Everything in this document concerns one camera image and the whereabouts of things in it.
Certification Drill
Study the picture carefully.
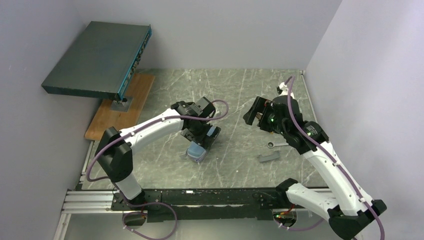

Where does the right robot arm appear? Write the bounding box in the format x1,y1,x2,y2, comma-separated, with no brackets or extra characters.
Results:
243,95,387,240

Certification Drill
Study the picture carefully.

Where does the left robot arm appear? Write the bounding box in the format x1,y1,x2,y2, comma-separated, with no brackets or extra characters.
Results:
92,97,221,203

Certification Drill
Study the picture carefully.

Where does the silver ratchet wrench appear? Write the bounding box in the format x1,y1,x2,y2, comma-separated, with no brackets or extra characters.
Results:
267,141,289,149

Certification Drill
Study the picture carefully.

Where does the wooden board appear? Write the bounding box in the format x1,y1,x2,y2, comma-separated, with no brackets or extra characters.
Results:
84,73,155,141

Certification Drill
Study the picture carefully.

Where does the grey metal stand plate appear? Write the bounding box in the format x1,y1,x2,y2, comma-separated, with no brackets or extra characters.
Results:
110,96,133,112

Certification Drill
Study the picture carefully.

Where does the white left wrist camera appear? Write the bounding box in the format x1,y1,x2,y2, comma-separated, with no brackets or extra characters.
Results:
276,82,288,96

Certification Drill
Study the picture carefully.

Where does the grey plastic bracket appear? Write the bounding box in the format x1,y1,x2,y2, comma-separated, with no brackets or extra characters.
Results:
257,150,281,163

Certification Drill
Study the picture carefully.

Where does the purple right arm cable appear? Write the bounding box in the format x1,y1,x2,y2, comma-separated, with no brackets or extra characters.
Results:
273,75,386,240

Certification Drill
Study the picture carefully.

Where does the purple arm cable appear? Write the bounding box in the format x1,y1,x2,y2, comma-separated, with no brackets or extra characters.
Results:
273,75,386,240
86,99,230,240

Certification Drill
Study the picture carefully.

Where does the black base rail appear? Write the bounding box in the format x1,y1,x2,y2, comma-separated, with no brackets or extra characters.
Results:
111,187,295,223

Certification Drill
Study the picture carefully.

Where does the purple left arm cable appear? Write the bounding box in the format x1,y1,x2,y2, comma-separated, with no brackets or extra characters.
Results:
86,99,230,240

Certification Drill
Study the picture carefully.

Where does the dark network switch box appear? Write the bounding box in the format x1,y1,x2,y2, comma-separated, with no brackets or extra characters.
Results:
41,21,152,102

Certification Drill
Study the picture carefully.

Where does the aluminium frame rail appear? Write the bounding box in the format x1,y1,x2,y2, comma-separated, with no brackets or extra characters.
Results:
53,190,114,240

